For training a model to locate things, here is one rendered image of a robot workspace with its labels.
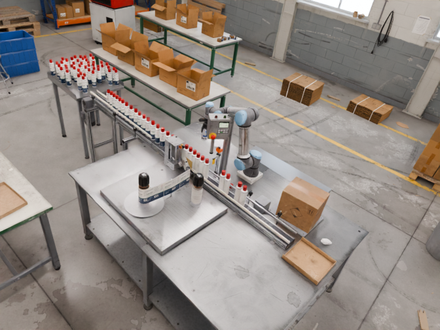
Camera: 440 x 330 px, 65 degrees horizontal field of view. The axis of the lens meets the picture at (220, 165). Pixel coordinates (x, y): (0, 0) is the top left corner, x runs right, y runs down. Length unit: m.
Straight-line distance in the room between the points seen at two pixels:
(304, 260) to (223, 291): 0.66
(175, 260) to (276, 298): 0.72
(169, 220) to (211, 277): 0.55
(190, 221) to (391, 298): 2.18
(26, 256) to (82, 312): 0.84
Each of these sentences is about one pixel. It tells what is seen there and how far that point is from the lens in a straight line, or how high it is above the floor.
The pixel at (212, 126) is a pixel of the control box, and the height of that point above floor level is 1.42.
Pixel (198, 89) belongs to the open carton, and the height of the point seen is 0.94.
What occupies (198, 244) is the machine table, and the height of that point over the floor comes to 0.83.
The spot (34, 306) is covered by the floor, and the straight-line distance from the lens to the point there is 3.43.
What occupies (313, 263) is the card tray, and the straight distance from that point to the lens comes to 2.67.
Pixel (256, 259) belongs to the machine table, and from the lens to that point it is 2.56.
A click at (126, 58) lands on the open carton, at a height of 0.85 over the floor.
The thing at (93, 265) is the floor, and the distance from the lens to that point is 3.54.
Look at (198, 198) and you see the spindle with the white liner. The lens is 2.69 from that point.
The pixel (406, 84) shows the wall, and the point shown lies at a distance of 7.67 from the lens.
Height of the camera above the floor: 2.82
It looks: 37 degrees down
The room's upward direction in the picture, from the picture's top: 9 degrees clockwise
